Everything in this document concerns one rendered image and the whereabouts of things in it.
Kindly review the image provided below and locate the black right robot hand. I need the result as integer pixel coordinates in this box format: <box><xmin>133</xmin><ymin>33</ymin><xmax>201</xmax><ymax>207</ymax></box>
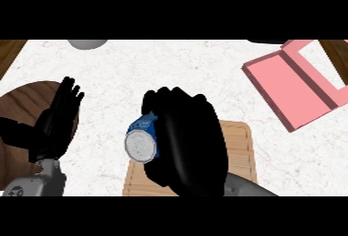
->
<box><xmin>141</xmin><ymin>86</ymin><xmax>231</xmax><ymax>197</ymax></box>

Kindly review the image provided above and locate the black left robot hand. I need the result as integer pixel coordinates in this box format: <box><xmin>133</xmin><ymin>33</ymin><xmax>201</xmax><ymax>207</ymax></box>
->
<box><xmin>0</xmin><ymin>76</ymin><xmax>86</xmax><ymax>164</ymax></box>

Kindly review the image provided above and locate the blue can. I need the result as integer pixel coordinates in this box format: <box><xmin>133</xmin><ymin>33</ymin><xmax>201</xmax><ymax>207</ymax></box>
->
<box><xmin>125</xmin><ymin>112</ymin><xmax>161</xmax><ymax>165</ymax></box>

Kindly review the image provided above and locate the pale wooden cutting board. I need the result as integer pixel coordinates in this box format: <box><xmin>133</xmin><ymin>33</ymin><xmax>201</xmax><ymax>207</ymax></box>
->
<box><xmin>122</xmin><ymin>119</ymin><xmax>259</xmax><ymax>197</ymax></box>

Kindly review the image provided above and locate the pink cardboard box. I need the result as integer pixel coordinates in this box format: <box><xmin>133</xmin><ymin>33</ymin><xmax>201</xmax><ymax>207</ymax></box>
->
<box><xmin>241</xmin><ymin>40</ymin><xmax>348</xmax><ymax>133</ymax></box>

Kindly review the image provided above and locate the grey round bowl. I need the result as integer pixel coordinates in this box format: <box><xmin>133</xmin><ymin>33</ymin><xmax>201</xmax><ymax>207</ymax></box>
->
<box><xmin>67</xmin><ymin>40</ymin><xmax>110</xmax><ymax>51</ymax></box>

